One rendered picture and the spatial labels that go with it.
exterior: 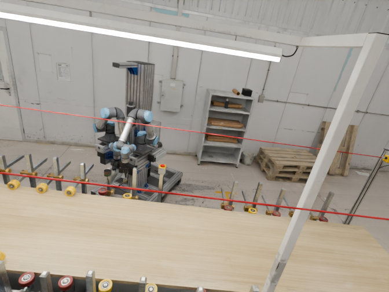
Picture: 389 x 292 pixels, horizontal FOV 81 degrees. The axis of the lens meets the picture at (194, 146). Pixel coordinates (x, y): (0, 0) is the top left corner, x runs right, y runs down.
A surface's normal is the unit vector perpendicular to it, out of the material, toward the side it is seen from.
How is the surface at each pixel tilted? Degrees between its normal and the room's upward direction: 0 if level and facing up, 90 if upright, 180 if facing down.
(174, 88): 90
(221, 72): 90
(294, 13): 90
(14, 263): 0
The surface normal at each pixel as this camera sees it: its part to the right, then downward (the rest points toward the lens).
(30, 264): 0.14, -0.90
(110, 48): 0.11, 0.42
